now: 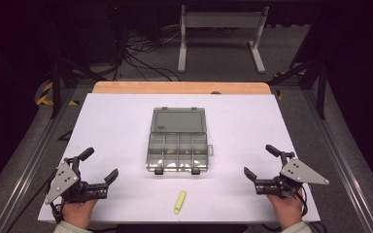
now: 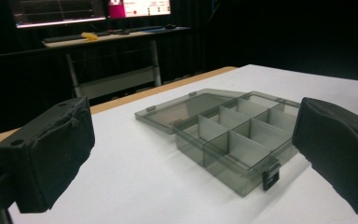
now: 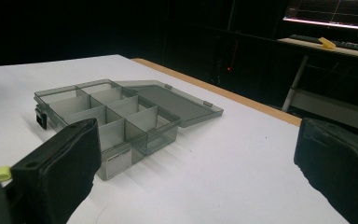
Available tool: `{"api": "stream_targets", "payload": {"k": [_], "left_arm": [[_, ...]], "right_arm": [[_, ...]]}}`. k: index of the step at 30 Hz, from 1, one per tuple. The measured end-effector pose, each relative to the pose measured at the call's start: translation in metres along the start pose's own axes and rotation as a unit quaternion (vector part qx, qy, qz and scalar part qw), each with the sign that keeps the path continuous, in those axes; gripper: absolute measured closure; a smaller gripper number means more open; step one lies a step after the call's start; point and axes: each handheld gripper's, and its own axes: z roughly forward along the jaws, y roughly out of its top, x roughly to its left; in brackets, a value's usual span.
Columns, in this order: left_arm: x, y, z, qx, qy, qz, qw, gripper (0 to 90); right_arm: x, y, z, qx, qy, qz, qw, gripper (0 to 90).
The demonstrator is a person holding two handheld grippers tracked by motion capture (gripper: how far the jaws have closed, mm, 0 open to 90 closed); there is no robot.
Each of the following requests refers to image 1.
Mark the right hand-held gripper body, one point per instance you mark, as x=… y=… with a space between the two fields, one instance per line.
x=299 y=173

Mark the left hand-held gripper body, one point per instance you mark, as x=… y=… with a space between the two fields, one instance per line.
x=63 y=181

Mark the person's left hand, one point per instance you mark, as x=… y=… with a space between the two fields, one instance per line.
x=77 y=212

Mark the person's right hand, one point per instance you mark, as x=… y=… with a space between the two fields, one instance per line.
x=286 y=210

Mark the white table mat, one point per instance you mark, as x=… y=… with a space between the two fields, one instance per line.
x=116 y=129

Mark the yellow black floor tape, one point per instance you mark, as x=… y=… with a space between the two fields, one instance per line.
x=43 y=101

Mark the yellow marker pen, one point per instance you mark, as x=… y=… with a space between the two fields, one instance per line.
x=180 y=202

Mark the black metal stand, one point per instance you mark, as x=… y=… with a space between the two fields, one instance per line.
x=320 y=87
x=55 y=87

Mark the clear plastic compartment box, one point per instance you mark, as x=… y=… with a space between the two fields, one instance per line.
x=178 y=140

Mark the white metal stand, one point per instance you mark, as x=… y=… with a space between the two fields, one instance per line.
x=221 y=20

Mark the aluminium frame rail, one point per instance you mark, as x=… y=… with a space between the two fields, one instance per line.
x=346 y=168
x=29 y=168

